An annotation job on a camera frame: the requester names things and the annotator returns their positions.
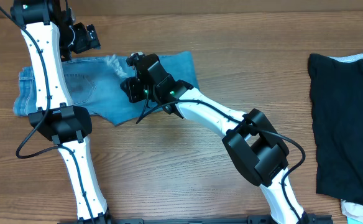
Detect black folded garment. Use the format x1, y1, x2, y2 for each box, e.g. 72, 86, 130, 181
308, 54, 363, 205

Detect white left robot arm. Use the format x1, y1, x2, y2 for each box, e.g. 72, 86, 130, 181
8, 0, 112, 223

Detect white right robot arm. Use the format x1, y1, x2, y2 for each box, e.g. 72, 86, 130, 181
121, 77, 307, 223

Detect white cloth under black garment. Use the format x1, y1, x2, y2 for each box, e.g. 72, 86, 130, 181
330, 53, 363, 63

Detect light blue denim jeans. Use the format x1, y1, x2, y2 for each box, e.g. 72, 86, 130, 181
13, 51, 199, 126

